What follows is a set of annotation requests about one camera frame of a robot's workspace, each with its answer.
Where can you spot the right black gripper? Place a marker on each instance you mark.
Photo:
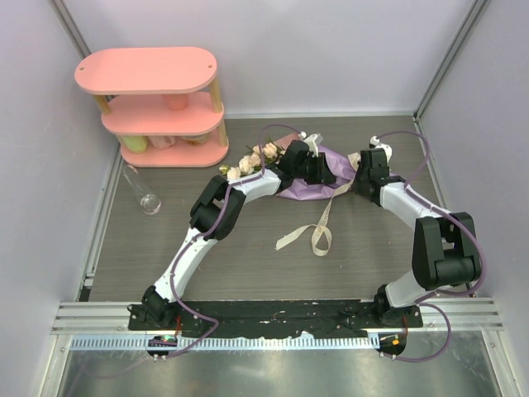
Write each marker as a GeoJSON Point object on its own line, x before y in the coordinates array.
{"type": "Point", "coordinates": [355, 186]}

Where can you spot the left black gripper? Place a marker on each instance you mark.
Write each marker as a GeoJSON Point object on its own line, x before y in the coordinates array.
{"type": "Point", "coordinates": [321, 174]}

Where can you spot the purple pink wrapping paper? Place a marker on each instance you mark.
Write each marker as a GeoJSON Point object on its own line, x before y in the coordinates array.
{"type": "Point", "coordinates": [338, 164]}

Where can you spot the pink flower bouquet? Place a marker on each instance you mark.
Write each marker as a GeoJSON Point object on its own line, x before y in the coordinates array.
{"type": "Point", "coordinates": [254, 161]}

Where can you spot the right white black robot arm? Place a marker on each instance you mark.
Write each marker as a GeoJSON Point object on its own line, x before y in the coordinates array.
{"type": "Point", "coordinates": [444, 251]}

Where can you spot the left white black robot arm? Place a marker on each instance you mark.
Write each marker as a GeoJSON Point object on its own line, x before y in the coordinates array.
{"type": "Point", "coordinates": [214, 215]}

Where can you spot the clear glass vase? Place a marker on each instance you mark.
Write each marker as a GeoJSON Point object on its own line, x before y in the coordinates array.
{"type": "Point", "coordinates": [150, 203]}

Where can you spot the orange patterned bowl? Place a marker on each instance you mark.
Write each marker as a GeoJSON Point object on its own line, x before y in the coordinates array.
{"type": "Point", "coordinates": [196, 140]}

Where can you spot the pink cup on shelf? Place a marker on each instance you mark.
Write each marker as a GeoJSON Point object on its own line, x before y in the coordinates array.
{"type": "Point", "coordinates": [176, 102]}

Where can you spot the pink mug on shelf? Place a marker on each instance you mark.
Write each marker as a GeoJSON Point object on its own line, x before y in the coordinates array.
{"type": "Point", "coordinates": [162, 142]}

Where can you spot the pink three-tier shelf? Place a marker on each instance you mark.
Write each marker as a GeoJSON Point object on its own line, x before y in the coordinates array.
{"type": "Point", "coordinates": [129, 84]}

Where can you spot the yellow green cup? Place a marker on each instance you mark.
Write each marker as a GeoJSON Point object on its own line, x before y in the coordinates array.
{"type": "Point", "coordinates": [135, 144]}

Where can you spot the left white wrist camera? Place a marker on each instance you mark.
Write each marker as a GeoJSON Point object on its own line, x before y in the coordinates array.
{"type": "Point", "coordinates": [312, 140]}

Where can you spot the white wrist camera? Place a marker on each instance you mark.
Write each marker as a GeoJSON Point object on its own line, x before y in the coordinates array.
{"type": "Point", "coordinates": [376, 143]}
{"type": "Point", "coordinates": [312, 140]}

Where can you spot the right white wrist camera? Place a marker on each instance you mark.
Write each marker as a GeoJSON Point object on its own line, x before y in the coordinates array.
{"type": "Point", "coordinates": [376, 143]}

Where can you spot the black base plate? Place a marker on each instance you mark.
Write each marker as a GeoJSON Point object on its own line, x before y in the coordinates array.
{"type": "Point", "coordinates": [275, 319]}

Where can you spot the aluminium frame rail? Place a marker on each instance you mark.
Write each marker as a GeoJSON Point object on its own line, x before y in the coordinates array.
{"type": "Point", "coordinates": [104, 327]}

